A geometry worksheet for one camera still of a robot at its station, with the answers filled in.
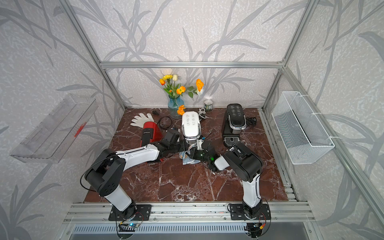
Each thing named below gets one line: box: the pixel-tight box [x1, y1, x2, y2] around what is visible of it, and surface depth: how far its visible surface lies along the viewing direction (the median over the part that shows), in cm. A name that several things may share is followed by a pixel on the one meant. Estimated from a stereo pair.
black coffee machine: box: [222, 103, 247, 148], surface depth 89 cm
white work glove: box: [130, 113, 155, 128], surface depth 114 cm
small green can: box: [204, 100, 214, 112], surface depth 121 cm
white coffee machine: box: [181, 111, 202, 145], surface depth 82 cm
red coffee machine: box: [140, 121, 163, 147], surface depth 84 cm
